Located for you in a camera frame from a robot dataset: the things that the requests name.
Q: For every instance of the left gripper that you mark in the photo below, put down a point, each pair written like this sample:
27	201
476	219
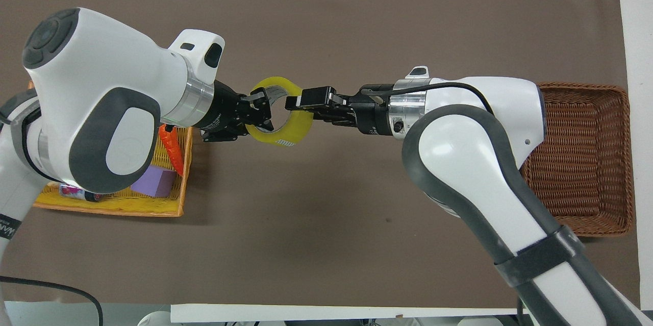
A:
220	107

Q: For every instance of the yellow woven basket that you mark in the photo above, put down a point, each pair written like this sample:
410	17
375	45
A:
153	203

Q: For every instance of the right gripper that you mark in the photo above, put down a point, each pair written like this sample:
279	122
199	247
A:
371	114

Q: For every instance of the purple block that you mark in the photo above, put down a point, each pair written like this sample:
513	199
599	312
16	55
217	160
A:
155	182

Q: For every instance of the small tube with black cap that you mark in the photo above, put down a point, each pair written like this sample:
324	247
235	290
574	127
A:
76	193

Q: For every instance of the yellow tape roll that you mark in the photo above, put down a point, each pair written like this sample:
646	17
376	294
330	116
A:
293	127

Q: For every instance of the brown woven basket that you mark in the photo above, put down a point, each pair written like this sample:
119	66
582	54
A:
581	162

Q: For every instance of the orange toy carrot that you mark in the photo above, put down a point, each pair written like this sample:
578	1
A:
172	150

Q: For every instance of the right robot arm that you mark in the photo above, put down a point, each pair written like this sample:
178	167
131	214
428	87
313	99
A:
474	162

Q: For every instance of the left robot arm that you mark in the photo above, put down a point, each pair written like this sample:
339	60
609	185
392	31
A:
97	66

